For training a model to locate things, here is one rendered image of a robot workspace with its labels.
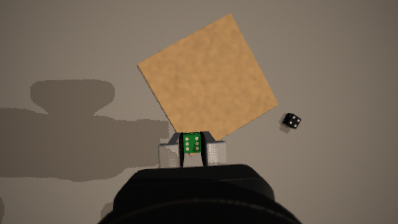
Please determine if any tan square mat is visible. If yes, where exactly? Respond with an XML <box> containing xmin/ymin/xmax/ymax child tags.
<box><xmin>137</xmin><ymin>13</ymin><xmax>279</xmax><ymax>141</ymax></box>

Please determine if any black die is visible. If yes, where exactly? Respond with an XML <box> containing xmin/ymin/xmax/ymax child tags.
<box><xmin>282</xmin><ymin>113</ymin><xmax>301</xmax><ymax>129</ymax></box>

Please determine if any green die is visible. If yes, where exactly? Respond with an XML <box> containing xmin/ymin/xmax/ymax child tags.
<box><xmin>183</xmin><ymin>132</ymin><xmax>201</xmax><ymax>153</ymax></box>

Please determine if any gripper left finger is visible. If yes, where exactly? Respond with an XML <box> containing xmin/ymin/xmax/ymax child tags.
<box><xmin>158</xmin><ymin>132</ymin><xmax>184</xmax><ymax>168</ymax></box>

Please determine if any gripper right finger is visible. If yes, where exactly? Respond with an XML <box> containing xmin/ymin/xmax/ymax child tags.
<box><xmin>200</xmin><ymin>131</ymin><xmax>226</xmax><ymax>166</ymax></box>

